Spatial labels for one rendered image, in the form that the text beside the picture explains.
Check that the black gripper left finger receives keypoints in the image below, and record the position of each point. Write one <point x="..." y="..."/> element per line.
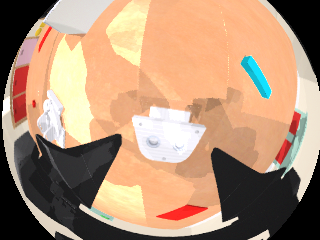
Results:
<point x="84" y="167"/>

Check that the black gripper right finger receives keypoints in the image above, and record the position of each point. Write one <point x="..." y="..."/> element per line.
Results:
<point x="238" y="184"/>

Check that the cyan rectangular bar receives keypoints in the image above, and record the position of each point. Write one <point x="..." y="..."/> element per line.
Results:
<point x="253" y="70"/>

